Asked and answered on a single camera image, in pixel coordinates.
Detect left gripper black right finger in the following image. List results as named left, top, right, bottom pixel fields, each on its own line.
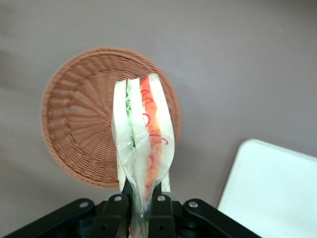
left=148, top=182, right=177, bottom=238

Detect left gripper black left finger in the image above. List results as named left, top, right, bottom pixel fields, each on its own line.
left=89, top=178, right=133, bottom=238

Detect triangle sandwich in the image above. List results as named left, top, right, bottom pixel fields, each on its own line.
left=111, top=72, right=176, bottom=238

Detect brown round wicker basket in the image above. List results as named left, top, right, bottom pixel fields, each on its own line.
left=41, top=47, right=181, bottom=190

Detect cream plastic serving tray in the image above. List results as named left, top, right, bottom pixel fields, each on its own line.
left=217, top=138, right=317, bottom=238

